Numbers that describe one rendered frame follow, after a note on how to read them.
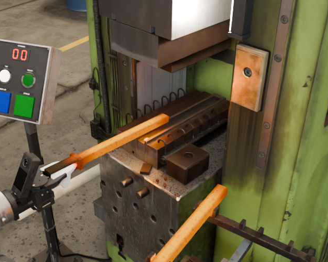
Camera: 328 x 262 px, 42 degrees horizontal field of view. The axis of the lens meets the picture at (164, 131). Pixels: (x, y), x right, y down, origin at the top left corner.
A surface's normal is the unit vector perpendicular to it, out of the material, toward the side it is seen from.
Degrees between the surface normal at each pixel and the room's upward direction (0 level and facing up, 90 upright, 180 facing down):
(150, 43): 90
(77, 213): 0
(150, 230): 90
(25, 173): 61
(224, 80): 90
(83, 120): 0
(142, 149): 90
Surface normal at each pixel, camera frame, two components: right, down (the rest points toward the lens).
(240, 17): -0.70, 0.38
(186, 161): 0.01, -0.84
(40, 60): -0.27, 0.02
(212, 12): 0.72, 0.38
